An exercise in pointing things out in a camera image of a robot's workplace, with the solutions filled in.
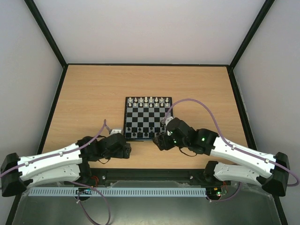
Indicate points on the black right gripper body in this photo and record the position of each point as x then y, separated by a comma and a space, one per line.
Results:
158, 142

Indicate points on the black aluminium front rail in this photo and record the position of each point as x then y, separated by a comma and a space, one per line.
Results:
154, 174

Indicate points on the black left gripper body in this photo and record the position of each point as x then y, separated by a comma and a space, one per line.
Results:
119, 154

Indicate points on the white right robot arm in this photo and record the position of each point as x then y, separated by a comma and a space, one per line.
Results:
270, 172

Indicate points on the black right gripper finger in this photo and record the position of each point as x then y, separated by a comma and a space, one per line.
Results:
161, 146
158, 140

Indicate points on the light blue cable duct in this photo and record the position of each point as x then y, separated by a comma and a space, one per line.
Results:
118, 192

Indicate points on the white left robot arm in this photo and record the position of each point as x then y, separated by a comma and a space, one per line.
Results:
17, 174

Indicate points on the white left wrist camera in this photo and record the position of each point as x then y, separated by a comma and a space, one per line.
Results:
116, 131

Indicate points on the black and silver chessboard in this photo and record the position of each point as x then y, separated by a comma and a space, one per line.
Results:
145, 117

